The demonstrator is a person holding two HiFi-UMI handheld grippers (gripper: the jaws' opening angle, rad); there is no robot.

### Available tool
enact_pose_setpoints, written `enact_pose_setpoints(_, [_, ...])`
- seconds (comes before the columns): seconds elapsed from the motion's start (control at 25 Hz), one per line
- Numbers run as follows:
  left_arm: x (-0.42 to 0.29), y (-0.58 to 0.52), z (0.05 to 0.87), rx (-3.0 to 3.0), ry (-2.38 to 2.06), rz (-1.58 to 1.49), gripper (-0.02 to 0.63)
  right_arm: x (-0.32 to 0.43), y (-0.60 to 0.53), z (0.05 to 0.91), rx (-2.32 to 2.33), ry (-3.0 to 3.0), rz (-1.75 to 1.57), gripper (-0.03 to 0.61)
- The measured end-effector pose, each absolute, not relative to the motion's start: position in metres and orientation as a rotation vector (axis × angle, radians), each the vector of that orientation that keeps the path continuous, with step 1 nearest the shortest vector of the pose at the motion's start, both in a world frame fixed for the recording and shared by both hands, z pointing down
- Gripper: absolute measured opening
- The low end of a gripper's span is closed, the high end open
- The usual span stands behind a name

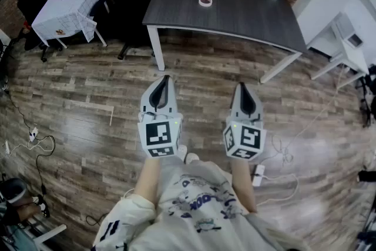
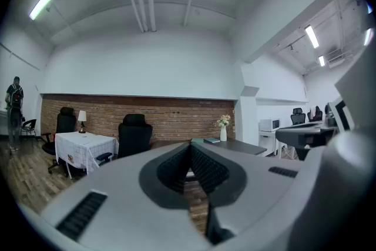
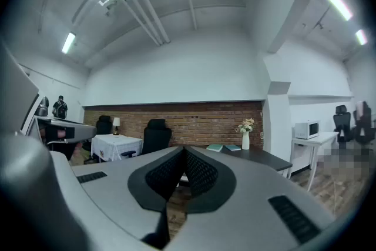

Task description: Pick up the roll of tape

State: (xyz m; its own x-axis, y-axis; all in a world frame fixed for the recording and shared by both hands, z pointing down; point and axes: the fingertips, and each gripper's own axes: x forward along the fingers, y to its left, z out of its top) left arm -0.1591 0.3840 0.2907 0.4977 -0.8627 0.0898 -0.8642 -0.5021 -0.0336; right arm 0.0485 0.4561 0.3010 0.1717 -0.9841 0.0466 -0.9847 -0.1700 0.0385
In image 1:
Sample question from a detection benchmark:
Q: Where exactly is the person's left forearm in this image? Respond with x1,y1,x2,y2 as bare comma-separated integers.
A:
134,156,162,207

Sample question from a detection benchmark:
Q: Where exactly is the person's white shoe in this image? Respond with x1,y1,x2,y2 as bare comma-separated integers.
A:
177,144,189,161
184,152,200,165

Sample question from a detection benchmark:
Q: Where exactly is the white side table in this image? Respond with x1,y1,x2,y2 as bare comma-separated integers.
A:
310,38,370,89

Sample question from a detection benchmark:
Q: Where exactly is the thin black cable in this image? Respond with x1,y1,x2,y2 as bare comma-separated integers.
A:
4,90,33,130

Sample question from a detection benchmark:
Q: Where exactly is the dark wooden table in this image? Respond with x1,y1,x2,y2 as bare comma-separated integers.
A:
142,0,308,84

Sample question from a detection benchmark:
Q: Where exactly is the long white cable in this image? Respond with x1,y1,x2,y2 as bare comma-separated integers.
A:
257,67,346,207

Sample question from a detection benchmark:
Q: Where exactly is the white printed shirt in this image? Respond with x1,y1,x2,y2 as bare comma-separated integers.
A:
92,160,312,251

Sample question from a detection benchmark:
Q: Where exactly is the round dark stool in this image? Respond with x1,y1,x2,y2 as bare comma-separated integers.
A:
0,178,29,205

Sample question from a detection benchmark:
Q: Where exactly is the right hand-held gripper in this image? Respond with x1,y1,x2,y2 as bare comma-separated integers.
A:
222,82,267,161

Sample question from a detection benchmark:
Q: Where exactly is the small table with checked cloth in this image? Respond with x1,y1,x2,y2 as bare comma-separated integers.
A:
31,0,113,48

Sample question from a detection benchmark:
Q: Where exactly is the black armchair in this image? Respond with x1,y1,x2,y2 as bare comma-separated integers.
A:
16,0,64,63

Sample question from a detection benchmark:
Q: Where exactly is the looped black cable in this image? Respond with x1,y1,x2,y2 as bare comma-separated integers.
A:
35,134,57,196

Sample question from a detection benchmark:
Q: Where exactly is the wide white power strip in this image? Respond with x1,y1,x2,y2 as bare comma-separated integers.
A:
251,164,266,188

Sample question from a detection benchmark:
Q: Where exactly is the person's right forearm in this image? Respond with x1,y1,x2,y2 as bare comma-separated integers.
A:
230,158,259,215

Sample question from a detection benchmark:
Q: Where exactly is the black tripod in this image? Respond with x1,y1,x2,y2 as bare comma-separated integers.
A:
354,72,376,128

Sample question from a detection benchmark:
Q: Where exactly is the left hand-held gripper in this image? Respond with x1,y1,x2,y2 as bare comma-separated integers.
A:
137,75,183,159

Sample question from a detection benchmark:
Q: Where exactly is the white metal frame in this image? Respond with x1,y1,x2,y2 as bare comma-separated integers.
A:
31,223,68,246

